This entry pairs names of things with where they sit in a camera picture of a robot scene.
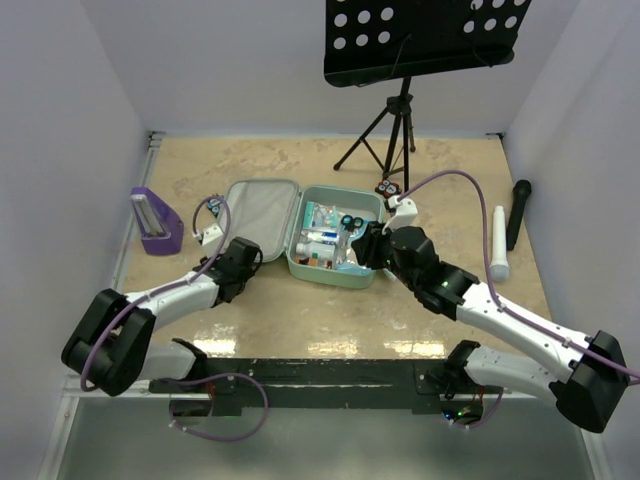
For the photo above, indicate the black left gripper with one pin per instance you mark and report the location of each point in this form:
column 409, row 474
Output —
column 221, row 254

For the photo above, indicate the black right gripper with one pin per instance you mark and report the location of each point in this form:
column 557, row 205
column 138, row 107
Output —
column 367, row 247

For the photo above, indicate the black handled scissors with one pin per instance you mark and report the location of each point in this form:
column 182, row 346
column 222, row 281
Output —
column 350, row 226

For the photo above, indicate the white plastic bottle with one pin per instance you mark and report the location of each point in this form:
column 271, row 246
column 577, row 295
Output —
column 315, row 250

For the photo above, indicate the mint green medicine case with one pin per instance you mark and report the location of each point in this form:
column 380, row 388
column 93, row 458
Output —
column 270, row 212

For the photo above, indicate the teal packet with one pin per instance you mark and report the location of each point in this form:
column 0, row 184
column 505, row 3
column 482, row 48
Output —
column 317, row 216

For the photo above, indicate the amber medicine bottle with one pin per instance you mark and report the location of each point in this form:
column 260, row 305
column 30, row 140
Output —
column 314, row 261

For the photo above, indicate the white bandage roll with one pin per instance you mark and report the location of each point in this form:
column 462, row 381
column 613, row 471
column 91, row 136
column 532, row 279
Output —
column 323, row 237

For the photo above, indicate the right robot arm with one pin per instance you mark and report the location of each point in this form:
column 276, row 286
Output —
column 583, row 376

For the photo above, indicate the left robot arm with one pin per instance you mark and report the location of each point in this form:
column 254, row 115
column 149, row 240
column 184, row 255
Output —
column 111, row 349

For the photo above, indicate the red owl toy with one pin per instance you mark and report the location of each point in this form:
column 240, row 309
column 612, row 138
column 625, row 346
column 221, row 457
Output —
column 388, row 189

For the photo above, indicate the blue owl toy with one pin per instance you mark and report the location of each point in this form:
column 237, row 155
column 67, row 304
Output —
column 214, row 205

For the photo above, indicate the purple metronome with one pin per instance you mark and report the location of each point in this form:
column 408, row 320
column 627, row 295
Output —
column 161, row 228

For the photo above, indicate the white microphone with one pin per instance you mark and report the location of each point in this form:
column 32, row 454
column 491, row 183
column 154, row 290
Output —
column 499, row 266

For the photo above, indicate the black microphone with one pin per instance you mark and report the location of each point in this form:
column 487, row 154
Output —
column 521, row 193

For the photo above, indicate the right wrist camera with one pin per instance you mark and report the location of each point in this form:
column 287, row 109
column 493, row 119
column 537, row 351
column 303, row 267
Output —
column 403, row 212

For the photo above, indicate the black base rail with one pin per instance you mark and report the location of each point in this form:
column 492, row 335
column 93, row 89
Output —
column 417, row 385

